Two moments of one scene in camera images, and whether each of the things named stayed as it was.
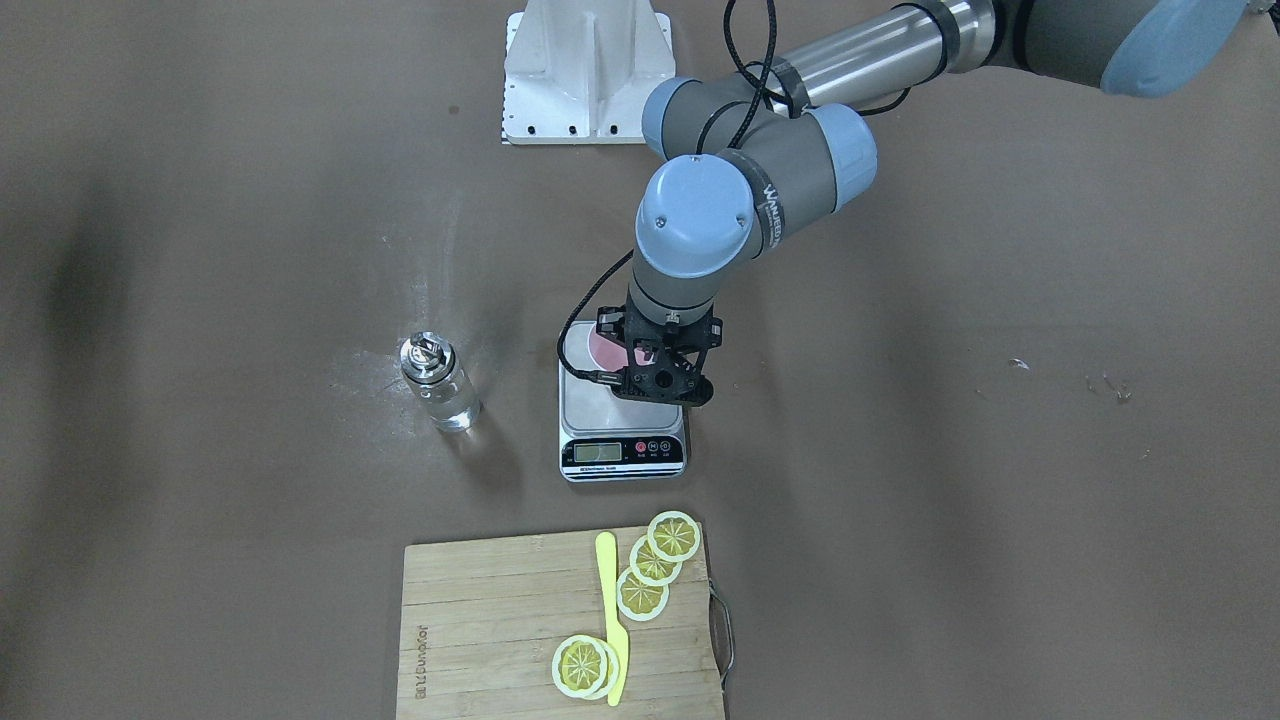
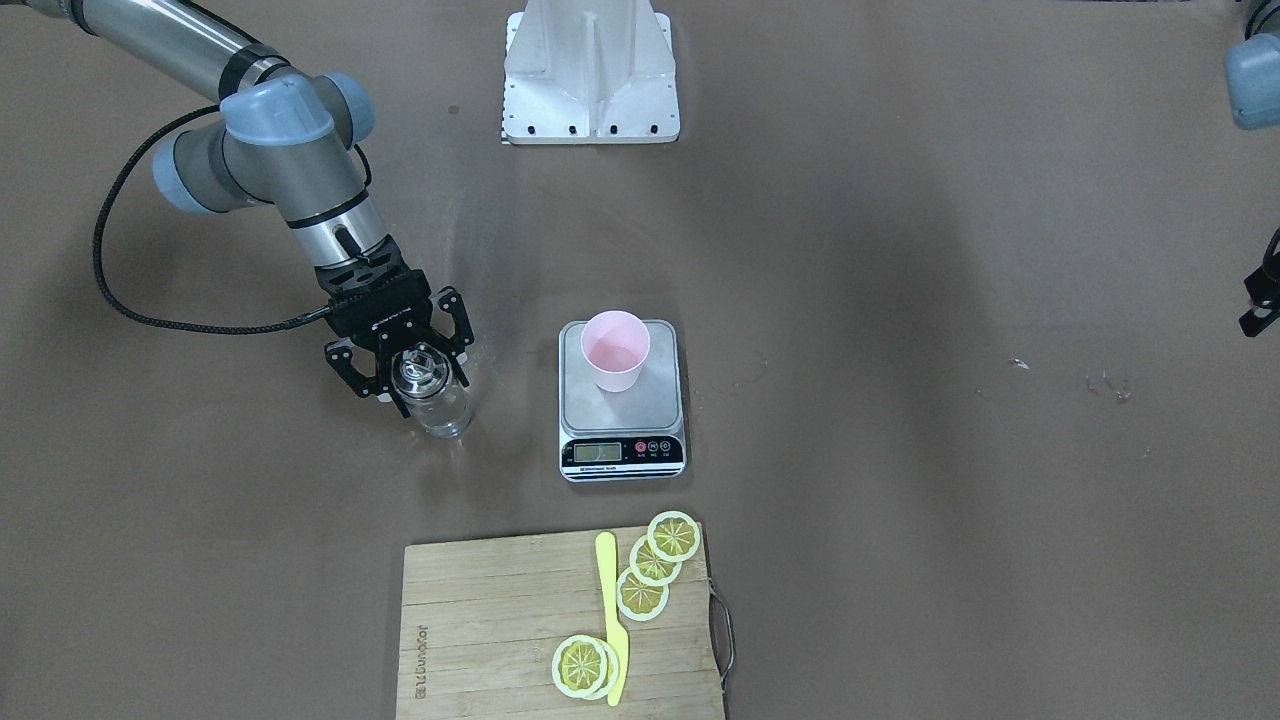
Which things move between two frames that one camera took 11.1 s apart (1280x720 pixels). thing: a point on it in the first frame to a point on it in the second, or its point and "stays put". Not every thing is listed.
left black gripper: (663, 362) to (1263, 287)
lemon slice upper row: (673, 536) stays put
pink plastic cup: (608, 356) stays put
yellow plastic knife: (606, 555) stays put
